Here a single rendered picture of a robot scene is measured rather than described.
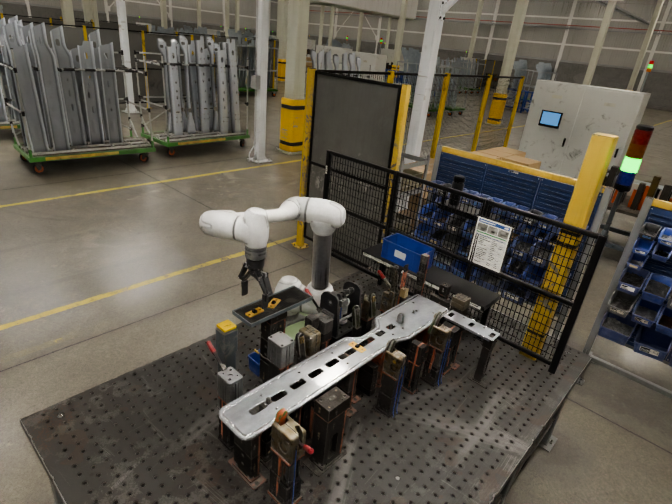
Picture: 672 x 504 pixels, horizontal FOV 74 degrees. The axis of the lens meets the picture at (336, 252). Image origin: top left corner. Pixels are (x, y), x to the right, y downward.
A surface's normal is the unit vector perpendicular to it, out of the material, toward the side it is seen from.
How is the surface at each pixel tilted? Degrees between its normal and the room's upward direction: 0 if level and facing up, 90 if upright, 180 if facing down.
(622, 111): 90
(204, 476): 0
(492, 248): 90
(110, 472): 0
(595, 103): 90
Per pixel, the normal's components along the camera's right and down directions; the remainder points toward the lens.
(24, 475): 0.10, -0.90
